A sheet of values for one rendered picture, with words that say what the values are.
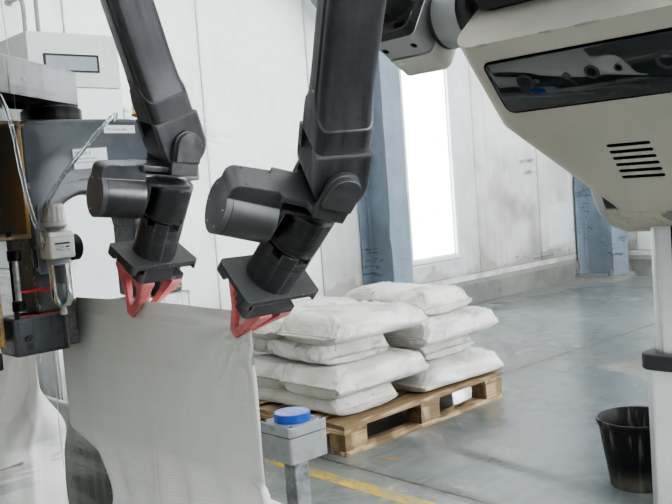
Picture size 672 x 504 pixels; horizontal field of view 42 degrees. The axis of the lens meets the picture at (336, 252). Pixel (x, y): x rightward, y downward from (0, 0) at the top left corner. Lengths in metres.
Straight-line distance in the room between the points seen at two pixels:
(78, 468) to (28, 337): 0.98
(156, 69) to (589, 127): 0.55
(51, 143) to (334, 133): 0.60
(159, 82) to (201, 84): 5.30
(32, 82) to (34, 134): 0.08
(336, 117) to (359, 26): 0.09
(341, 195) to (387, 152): 6.16
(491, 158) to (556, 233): 1.31
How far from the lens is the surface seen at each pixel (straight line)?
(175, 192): 1.12
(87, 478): 2.22
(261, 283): 0.94
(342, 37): 0.78
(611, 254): 9.55
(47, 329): 1.32
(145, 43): 1.10
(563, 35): 1.11
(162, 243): 1.16
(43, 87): 1.32
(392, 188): 7.02
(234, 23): 6.65
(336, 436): 4.03
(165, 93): 1.10
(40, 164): 1.32
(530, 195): 9.11
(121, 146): 1.38
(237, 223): 0.86
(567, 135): 1.21
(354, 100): 0.82
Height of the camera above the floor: 1.22
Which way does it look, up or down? 4 degrees down
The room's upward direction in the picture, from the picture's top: 4 degrees counter-clockwise
